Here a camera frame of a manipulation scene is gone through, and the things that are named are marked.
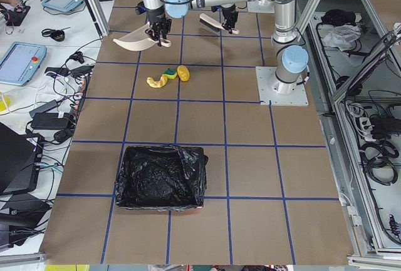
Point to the black cloth bundle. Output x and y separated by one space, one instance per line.
339 17

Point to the beige plastic dustpan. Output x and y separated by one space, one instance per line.
137 40

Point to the black power strip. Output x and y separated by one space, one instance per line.
80 94

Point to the beige hand brush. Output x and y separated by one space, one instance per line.
217 26

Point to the toy croissant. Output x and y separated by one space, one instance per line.
159 83

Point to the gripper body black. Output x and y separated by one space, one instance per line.
155 15
229 11

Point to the white crumpled cloth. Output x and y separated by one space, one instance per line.
342 37

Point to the bin with black bag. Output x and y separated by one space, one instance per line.
165 177

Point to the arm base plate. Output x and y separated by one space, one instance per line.
261 6
274 92

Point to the blue teach pendant near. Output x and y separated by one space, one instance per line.
20 62

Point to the black power adapter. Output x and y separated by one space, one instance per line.
52 121

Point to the black laptop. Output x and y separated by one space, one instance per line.
20 158

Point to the green yellow sponge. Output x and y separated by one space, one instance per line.
170 73

